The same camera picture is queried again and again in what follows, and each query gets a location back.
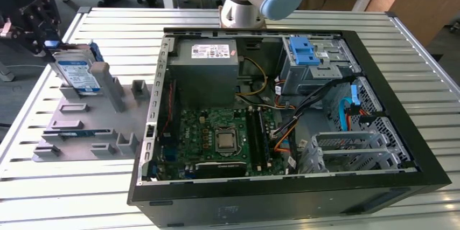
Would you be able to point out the hard disk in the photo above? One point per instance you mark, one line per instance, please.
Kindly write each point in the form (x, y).
(78, 75)

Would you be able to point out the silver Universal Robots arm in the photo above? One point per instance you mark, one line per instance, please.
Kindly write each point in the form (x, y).
(245, 12)

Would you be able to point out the metal disk bay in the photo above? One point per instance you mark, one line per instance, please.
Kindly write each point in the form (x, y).
(359, 157)

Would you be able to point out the grey parts rack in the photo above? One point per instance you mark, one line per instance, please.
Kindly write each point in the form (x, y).
(97, 122)

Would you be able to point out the RAM stick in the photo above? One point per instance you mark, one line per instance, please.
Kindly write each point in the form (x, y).
(78, 133)

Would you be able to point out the grey power supply unit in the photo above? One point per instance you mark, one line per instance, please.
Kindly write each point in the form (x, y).
(205, 84)

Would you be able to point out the green motherboard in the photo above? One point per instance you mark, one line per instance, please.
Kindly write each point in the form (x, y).
(197, 133)

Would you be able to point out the silver CPU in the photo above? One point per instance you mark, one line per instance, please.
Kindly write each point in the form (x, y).
(227, 139)

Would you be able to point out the blue drive latch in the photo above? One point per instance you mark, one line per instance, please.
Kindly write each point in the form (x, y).
(302, 52)

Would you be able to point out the black RAM slot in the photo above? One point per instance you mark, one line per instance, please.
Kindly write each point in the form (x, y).
(258, 138)
(262, 138)
(254, 138)
(267, 138)

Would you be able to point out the black graphics card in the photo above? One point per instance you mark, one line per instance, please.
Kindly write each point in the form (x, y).
(221, 169)

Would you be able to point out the metal drive cage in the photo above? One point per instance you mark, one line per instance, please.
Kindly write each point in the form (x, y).
(306, 82)

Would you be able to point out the black PC case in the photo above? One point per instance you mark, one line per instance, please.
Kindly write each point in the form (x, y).
(251, 203)

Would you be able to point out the brown wooden cabinet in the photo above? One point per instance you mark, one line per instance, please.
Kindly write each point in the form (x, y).
(425, 3)

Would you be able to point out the square brown base plate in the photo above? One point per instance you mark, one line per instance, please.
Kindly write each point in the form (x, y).
(223, 26)

